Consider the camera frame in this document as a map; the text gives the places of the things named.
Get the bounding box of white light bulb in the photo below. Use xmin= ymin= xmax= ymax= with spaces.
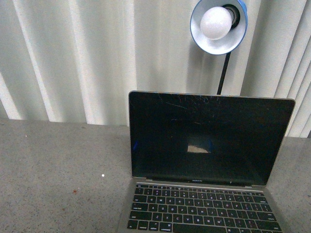
xmin=200 ymin=6 xmax=232 ymax=40

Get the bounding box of blue desk lamp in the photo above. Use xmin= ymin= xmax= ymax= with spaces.
xmin=190 ymin=0 xmax=248 ymax=95

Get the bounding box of grey laptop computer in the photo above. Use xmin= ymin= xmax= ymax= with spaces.
xmin=118 ymin=91 xmax=295 ymax=233

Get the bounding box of white pleated curtain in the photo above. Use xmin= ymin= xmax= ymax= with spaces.
xmin=0 ymin=0 xmax=311 ymax=137

